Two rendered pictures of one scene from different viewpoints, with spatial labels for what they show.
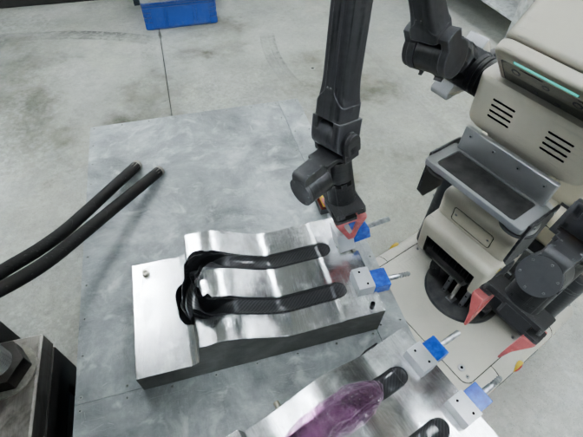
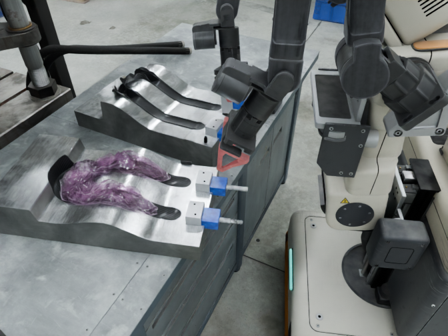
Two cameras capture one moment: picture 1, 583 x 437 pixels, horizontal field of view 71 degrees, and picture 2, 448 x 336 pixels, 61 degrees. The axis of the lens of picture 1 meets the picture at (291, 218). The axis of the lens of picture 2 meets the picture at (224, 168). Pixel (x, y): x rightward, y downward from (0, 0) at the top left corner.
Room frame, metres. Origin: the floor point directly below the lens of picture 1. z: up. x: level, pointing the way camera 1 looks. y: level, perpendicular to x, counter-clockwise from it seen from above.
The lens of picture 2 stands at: (-0.16, -0.76, 1.55)
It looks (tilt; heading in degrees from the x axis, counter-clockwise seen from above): 43 degrees down; 43
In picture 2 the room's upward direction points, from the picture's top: straight up
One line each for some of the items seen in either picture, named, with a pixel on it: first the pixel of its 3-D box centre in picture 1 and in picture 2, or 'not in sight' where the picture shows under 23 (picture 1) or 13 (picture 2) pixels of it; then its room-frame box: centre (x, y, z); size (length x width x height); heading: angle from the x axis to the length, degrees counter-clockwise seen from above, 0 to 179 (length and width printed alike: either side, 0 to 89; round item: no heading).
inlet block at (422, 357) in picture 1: (435, 348); (222, 186); (0.33, -0.30, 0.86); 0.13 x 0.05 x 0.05; 124
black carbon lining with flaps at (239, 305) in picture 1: (259, 279); (162, 97); (0.44, 0.06, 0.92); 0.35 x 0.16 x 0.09; 107
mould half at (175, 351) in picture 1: (252, 289); (161, 107); (0.44, 0.08, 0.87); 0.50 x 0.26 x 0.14; 107
